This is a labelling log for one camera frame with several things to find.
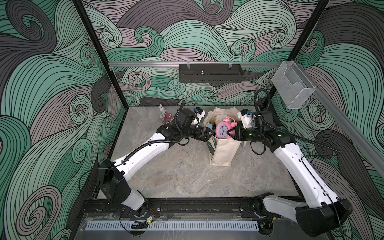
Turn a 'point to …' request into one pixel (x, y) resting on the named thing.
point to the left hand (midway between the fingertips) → (207, 128)
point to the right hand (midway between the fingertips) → (229, 133)
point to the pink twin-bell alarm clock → (222, 127)
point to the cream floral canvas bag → (222, 151)
